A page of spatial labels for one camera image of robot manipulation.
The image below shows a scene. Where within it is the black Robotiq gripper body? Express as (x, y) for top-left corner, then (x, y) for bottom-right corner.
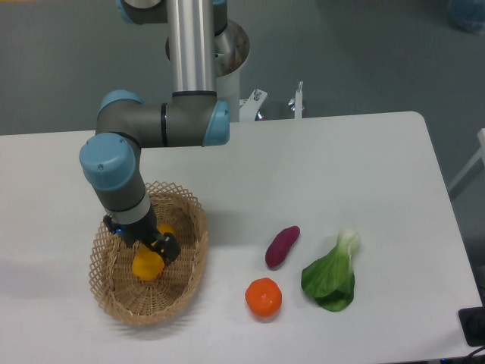
(103, 206), (160, 248)

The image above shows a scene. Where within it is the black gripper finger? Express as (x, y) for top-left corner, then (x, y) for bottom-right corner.
(149, 232), (181, 266)

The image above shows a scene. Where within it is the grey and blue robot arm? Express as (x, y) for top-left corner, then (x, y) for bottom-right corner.
(80, 1), (230, 264)

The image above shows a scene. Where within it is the woven wicker basket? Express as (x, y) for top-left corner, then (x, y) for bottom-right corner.
(89, 181), (208, 325)

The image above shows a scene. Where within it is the orange tangerine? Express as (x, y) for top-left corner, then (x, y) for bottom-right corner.
(245, 278), (283, 318)

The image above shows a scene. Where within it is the purple sweet potato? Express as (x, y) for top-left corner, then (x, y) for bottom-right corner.
(265, 225), (300, 269)

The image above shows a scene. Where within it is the green bok choy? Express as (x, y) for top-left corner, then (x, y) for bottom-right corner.
(300, 229), (361, 312)

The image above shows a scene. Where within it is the black device at table edge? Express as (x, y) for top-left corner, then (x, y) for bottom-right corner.
(458, 306), (484, 347)

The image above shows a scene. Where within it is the blue object in corner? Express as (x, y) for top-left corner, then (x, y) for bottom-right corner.
(448, 0), (484, 35)

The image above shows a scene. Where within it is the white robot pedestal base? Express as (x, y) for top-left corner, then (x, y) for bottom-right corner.
(164, 19), (306, 123)

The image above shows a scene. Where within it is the white frame at right edge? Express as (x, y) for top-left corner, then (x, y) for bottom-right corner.
(447, 128), (484, 200)

